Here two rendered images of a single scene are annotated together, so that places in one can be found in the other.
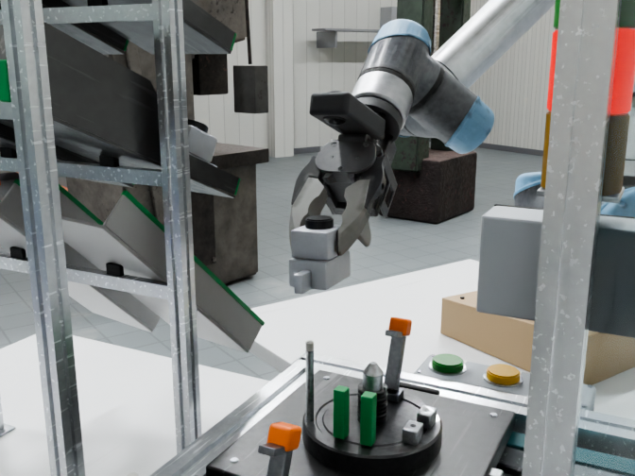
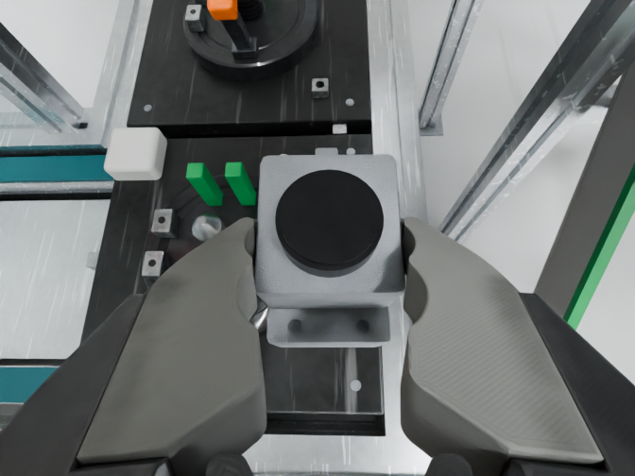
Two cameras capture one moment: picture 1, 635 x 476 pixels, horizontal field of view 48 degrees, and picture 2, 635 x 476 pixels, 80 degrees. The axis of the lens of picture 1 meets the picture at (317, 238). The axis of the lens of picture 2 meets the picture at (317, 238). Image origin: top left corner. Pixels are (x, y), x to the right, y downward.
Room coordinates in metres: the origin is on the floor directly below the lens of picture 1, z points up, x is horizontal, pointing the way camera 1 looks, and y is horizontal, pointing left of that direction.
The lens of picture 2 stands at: (0.77, -0.02, 1.27)
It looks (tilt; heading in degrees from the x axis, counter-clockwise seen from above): 70 degrees down; 163
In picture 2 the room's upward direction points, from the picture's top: 9 degrees counter-clockwise
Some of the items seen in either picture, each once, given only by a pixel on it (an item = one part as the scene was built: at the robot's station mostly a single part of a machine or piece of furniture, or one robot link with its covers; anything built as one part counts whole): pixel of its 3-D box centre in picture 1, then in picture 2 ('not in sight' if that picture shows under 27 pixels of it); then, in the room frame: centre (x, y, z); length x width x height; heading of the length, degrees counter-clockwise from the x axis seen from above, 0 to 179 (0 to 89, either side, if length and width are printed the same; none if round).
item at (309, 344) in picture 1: (309, 381); not in sight; (0.64, 0.01, 1.03); 0.01 x 0.01 x 0.08
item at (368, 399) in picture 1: (368, 418); (206, 185); (0.60, -0.05, 1.01); 0.01 x 0.01 x 0.05; 63
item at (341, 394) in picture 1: (341, 412); (241, 185); (0.61, -0.02, 1.01); 0.01 x 0.01 x 0.05; 63
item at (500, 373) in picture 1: (503, 377); not in sight; (0.80, -0.23, 0.96); 0.04 x 0.04 x 0.02
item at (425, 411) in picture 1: (426, 416); (156, 265); (0.63, -0.11, 1.00); 0.02 x 0.01 x 0.02; 153
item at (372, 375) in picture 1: (372, 375); (208, 228); (0.64, -0.06, 1.04); 0.02 x 0.02 x 0.03
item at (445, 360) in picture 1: (447, 366); not in sight; (0.83, -0.17, 0.96); 0.04 x 0.04 x 0.02
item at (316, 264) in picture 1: (316, 251); (327, 225); (0.72, 0.00, 1.14); 0.08 x 0.04 x 0.07; 154
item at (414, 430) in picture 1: (412, 433); (165, 223); (0.60, -0.09, 1.00); 0.02 x 0.01 x 0.02; 153
